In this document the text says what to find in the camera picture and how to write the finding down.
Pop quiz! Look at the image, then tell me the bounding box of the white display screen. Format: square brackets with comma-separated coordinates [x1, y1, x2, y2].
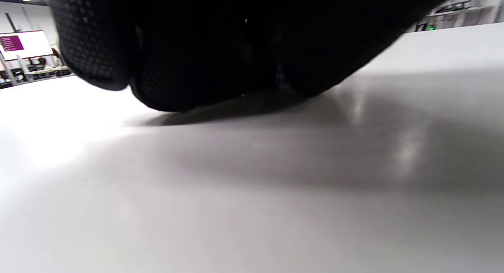
[0, 30, 54, 61]

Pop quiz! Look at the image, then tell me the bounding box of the person's left hand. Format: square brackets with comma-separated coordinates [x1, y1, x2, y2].
[46, 0, 461, 112]

